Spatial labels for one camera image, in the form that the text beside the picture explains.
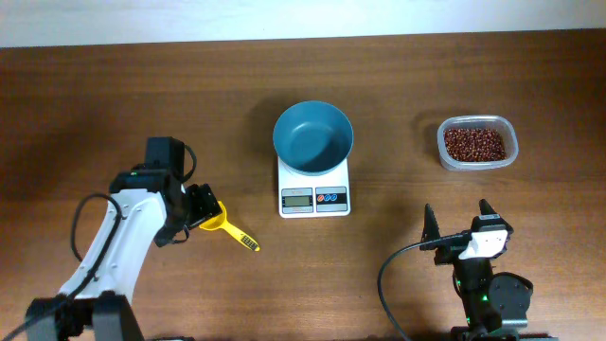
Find clear plastic container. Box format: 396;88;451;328
437;116;519;171

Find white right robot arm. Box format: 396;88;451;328
420;199;557;341

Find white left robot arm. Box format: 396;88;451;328
8;137;222;340

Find white digital kitchen scale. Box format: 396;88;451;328
277;158;351;219

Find yellow plastic scoop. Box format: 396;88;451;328
199;201;260;252

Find teal plastic bowl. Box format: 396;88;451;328
273;100;354;175

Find red beans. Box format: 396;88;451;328
443;128;507;162

